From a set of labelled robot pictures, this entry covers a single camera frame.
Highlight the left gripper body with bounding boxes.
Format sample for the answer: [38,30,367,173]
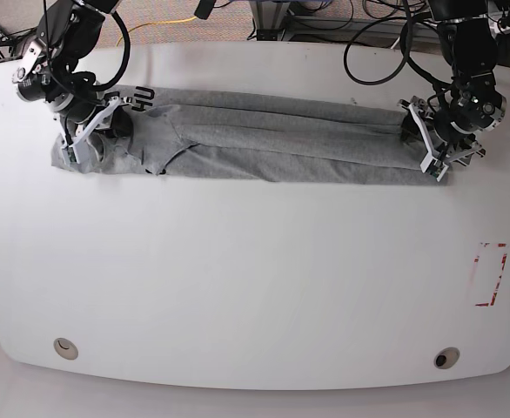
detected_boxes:
[399,83,507,167]

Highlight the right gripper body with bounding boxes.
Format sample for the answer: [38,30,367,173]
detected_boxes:
[12,64,120,148]

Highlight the grey T-shirt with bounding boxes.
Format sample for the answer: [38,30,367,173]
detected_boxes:
[50,85,436,186]

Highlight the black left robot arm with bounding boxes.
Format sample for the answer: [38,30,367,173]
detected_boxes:
[399,1,507,179]

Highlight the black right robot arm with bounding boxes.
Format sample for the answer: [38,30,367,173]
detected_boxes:
[12,1,131,147]

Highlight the red tape rectangle marking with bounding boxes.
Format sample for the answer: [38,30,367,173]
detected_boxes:
[470,242,508,307]

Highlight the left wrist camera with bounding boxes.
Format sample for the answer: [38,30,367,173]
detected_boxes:
[420,154,449,182]

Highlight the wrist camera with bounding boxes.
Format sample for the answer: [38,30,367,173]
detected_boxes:
[420,154,449,182]
[61,143,90,165]

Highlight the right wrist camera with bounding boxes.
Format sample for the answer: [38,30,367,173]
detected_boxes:
[61,143,90,165]

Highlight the aluminium frame rail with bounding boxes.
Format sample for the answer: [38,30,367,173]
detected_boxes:
[254,17,439,44]

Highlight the yellow cable on floor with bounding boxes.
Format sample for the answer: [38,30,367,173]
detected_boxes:
[115,16,198,48]

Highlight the right table cable grommet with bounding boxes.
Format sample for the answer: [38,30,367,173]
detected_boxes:
[433,347,460,370]

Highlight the table cable grommet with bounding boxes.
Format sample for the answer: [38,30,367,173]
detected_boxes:
[53,338,78,361]
[433,347,460,370]

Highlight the left table cable grommet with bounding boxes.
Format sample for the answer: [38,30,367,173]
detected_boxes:
[53,338,78,361]

